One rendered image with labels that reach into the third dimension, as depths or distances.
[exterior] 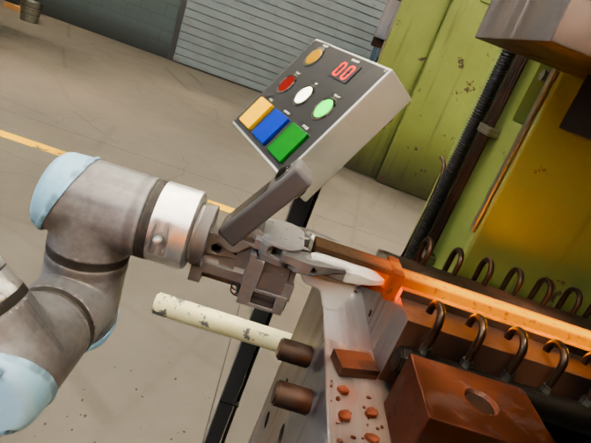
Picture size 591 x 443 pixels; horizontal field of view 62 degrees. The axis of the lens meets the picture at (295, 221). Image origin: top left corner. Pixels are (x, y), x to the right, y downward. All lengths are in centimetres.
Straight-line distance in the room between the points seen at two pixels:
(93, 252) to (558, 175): 62
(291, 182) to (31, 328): 27
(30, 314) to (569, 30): 51
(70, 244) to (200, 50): 813
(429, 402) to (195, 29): 836
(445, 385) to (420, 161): 496
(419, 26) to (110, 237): 498
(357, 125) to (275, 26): 755
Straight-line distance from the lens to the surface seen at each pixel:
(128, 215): 53
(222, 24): 856
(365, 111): 94
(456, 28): 532
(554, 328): 65
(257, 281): 54
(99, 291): 59
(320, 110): 97
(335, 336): 59
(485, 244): 80
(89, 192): 54
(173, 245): 53
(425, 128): 534
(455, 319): 57
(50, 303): 54
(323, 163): 93
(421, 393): 45
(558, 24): 47
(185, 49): 870
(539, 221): 81
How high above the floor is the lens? 122
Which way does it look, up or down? 21 degrees down
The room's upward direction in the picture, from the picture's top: 21 degrees clockwise
